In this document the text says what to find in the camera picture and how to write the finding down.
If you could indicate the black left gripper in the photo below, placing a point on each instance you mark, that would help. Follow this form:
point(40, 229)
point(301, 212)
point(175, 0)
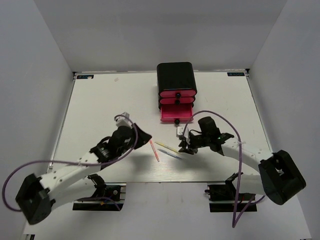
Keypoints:
point(142, 137)

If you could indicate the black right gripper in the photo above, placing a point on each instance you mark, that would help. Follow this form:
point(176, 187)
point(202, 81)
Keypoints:
point(190, 150)

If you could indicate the yellow highlighter pen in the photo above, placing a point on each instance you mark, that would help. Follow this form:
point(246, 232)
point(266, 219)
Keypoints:
point(167, 147)

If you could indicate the orange highlighter pen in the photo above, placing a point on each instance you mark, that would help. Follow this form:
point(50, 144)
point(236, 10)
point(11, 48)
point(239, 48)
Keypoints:
point(154, 151)

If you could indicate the black pink drawer organizer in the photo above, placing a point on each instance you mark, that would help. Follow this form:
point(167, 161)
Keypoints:
point(176, 91)

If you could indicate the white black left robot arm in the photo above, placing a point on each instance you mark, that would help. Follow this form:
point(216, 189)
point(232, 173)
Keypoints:
point(38, 196)

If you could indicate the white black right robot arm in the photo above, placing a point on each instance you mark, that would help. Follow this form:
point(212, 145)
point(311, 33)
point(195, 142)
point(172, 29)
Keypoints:
point(277, 178)

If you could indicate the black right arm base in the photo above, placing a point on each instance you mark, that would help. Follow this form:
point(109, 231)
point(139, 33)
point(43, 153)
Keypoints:
point(222, 195)

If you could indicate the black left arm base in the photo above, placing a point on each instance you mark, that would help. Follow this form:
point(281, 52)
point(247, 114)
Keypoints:
point(107, 197)

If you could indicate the blue highlighter pen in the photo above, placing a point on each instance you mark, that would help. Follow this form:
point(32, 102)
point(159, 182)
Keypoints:
point(169, 154)

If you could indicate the blue label sticker right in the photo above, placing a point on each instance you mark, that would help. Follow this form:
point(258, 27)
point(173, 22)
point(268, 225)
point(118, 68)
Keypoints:
point(236, 74)

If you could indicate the blue label sticker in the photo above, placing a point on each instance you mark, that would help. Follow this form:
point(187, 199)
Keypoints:
point(236, 74)
point(85, 77)

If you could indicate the blue label sticker left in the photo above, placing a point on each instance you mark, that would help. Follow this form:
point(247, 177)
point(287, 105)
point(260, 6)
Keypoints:
point(85, 77)

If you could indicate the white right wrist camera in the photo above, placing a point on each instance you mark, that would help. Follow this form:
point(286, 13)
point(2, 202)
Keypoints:
point(181, 131)

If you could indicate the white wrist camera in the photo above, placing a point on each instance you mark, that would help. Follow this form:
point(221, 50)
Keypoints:
point(181, 131)
point(122, 120)

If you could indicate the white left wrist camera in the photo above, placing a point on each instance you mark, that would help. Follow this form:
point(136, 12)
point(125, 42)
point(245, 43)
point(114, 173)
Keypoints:
point(122, 120)

